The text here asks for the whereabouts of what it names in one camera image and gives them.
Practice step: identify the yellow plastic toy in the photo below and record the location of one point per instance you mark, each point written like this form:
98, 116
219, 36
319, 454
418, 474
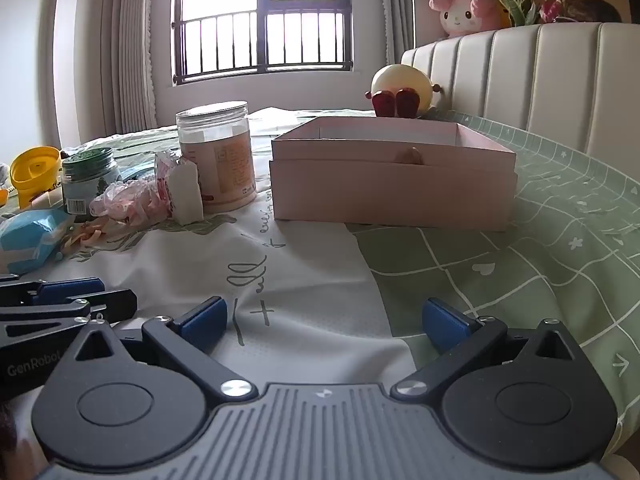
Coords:
35, 170

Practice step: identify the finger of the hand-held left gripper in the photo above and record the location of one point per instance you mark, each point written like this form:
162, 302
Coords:
67, 290
112, 305

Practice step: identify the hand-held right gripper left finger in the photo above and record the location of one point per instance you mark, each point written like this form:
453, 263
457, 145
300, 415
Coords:
202, 317

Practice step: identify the green lidded jar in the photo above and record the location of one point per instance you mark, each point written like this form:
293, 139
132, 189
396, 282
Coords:
90, 180

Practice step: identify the grey curtain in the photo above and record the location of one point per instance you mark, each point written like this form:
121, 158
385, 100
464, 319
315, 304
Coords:
397, 5
120, 50

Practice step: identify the green printed bedsheet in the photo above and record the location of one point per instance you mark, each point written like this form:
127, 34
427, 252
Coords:
525, 280

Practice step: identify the pink plastic bag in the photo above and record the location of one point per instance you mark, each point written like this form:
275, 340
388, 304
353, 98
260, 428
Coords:
127, 202

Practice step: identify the potted plant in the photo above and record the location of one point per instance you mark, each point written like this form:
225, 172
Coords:
525, 5

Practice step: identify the dark round object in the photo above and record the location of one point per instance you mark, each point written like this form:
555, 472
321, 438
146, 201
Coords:
595, 10

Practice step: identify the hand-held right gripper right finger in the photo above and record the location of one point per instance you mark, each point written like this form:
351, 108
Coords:
447, 324

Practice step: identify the pink rabbit plush toy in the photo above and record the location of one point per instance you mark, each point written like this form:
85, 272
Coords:
462, 15

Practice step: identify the pink cardboard box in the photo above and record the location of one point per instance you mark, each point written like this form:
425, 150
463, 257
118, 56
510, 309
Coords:
390, 190

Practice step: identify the white wrapped packet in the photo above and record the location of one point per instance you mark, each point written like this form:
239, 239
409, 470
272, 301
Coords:
185, 195

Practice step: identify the cream round plush toy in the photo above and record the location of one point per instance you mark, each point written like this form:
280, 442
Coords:
400, 82

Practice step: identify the clear plastic jar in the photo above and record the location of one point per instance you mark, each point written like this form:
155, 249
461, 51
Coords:
220, 160

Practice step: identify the blue face mask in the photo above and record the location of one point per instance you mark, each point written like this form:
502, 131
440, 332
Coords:
30, 237

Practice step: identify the small brown object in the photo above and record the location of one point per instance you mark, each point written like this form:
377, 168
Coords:
410, 156

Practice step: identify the cream padded headboard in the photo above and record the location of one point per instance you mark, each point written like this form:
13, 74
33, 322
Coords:
540, 75

